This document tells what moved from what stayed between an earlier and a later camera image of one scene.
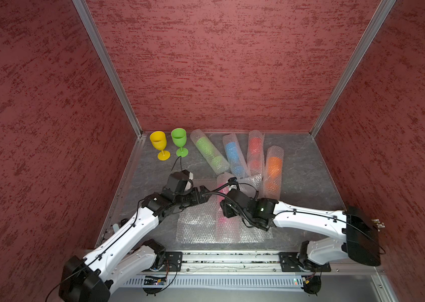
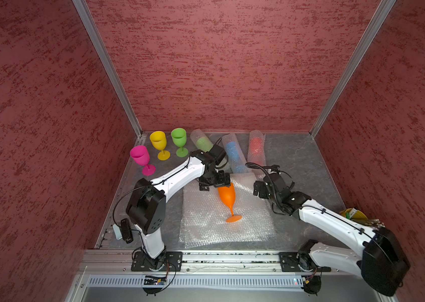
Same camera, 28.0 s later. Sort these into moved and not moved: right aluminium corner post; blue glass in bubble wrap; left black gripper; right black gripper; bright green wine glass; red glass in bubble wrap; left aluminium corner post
Moved: left black gripper; right black gripper
Not moved: right aluminium corner post; bright green wine glass; blue glass in bubble wrap; red glass in bubble wrap; left aluminium corner post
